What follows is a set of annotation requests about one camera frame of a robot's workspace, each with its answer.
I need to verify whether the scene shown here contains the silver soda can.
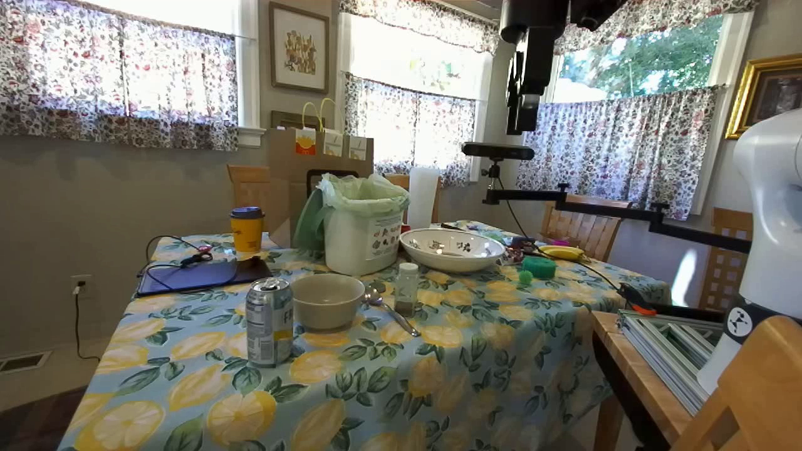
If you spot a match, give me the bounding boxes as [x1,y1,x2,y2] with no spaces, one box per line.
[245,278,293,366]

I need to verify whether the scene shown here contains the wooden chair behind table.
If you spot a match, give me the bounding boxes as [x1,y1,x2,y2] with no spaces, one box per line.
[229,164,288,232]

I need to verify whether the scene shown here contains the white paper towel roll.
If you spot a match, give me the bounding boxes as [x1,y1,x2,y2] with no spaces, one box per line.
[409,164,439,228]

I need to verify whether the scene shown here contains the brown paper bag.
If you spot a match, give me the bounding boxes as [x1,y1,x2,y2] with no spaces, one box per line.
[266,98,374,243]

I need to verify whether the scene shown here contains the small clear glass bottle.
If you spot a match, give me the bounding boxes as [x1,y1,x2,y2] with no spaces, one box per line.
[396,262,418,316]

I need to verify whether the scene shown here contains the grey ceramic bowl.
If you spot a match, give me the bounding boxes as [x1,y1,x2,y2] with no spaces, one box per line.
[293,273,367,330]

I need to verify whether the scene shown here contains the gold framed picture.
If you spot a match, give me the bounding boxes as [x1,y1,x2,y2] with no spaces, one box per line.
[724,54,802,141]

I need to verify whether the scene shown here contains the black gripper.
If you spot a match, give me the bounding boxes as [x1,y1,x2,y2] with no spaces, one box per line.
[500,0,624,134]

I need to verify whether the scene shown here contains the wooden chair near robot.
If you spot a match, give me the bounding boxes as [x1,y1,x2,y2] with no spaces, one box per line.
[671,316,802,451]

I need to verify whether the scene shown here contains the lemon print tablecloth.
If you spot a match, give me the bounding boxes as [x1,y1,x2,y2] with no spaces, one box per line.
[58,260,669,451]

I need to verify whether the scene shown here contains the stack of books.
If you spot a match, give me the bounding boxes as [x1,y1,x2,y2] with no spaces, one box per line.
[620,313,723,412]

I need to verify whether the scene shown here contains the wooden chair at right window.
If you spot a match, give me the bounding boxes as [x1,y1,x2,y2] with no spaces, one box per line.
[542,203,622,260]

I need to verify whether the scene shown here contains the white compost bin with bag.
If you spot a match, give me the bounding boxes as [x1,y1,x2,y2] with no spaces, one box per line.
[293,172,409,276]

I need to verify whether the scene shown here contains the metal spoon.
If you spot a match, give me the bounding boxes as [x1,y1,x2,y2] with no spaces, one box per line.
[367,290,416,335]

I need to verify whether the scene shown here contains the yellow cup with blue lid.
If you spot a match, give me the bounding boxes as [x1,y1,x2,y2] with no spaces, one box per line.
[230,204,263,256]

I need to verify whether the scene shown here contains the framed floral picture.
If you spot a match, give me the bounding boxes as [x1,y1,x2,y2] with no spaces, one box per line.
[271,2,329,92]

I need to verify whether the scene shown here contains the black camera on boom arm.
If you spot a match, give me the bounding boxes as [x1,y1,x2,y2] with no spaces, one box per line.
[462,141,753,252]

